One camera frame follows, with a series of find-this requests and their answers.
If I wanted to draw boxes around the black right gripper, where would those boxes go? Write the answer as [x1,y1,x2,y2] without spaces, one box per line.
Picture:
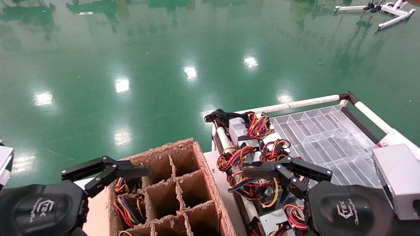
[242,156,399,236]

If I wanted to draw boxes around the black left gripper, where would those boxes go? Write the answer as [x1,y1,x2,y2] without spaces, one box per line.
[0,156,117,236]

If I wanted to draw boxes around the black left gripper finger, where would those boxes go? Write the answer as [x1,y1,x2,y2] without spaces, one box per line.
[84,163,152,198]

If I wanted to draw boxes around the brown cardboard divider box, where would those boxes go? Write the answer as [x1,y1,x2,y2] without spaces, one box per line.
[108,138,237,236]

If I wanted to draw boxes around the clear acrylic divider tray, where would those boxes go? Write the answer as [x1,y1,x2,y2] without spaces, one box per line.
[269,104,383,190]

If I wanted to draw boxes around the black foam edge strip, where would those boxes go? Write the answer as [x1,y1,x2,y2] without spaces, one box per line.
[341,106,378,145]

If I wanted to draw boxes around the white flat panel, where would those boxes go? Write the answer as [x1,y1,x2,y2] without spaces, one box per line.
[377,129,420,148]

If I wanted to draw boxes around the white metal stand base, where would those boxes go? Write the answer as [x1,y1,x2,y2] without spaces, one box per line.
[335,0,416,31]

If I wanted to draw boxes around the white pipe cart frame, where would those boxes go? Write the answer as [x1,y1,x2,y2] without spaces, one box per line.
[212,91,393,231]

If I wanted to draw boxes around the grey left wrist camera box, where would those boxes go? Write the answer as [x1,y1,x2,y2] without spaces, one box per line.
[0,141,14,189]

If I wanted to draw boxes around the black cable bundle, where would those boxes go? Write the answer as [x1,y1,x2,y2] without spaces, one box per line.
[204,109,252,129]

